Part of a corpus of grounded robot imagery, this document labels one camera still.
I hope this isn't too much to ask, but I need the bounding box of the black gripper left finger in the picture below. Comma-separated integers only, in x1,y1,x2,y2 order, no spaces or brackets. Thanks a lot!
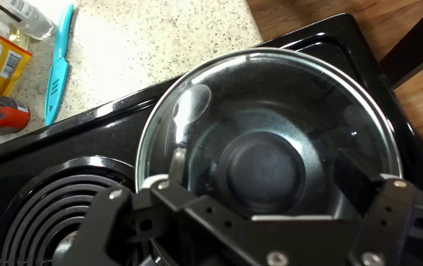
73,146,201,266

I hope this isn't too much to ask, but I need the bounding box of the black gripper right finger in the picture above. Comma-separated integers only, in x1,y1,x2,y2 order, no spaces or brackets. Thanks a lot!
335,146,416,266

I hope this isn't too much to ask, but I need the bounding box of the small glass pot lid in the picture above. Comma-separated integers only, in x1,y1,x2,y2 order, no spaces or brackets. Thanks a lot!
135,47,406,220

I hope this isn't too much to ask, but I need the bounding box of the black saucepan pot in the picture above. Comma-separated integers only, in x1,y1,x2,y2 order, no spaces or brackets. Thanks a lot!
139,50,402,218

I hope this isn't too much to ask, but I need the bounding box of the black electric stove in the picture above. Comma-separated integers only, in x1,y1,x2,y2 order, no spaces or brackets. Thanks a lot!
0,13,423,266

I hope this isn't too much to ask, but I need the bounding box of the teal knife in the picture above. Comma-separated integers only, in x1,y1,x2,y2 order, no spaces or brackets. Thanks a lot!
43,3,77,127

